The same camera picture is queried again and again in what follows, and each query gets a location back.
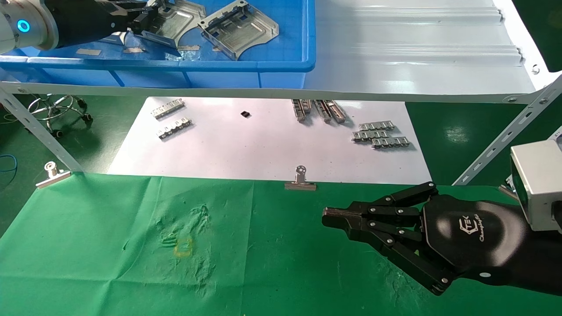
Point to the green cloth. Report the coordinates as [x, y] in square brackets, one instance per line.
[219, 254]

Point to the small metal connector strip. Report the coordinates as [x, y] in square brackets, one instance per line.
[167, 109]
[370, 135]
[376, 126]
[390, 142]
[174, 128]

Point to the white metal shelf board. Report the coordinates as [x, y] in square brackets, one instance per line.
[417, 52]

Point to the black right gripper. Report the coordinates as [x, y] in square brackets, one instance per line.
[474, 237]

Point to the silver sheet metal bracket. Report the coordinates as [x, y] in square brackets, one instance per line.
[115, 38]
[246, 30]
[180, 19]

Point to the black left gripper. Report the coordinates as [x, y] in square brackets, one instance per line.
[88, 19]

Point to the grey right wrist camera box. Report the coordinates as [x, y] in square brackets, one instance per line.
[542, 184]

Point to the metal rail strip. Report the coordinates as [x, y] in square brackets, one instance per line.
[308, 105]
[323, 112]
[337, 112]
[299, 112]

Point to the blue plastic bin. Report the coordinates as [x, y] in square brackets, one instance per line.
[290, 35]

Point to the stool wheel base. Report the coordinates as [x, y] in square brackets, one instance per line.
[83, 104]

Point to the grey tape piece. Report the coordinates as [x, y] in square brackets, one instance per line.
[134, 50]
[192, 47]
[89, 52]

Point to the perforated white shelf brace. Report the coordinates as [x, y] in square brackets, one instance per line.
[39, 127]
[509, 131]

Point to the white sheet on table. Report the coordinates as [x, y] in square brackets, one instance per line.
[246, 145]

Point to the silver binder clip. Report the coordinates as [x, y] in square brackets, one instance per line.
[507, 191]
[300, 186]
[53, 177]

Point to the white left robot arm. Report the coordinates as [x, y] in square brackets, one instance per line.
[39, 26]

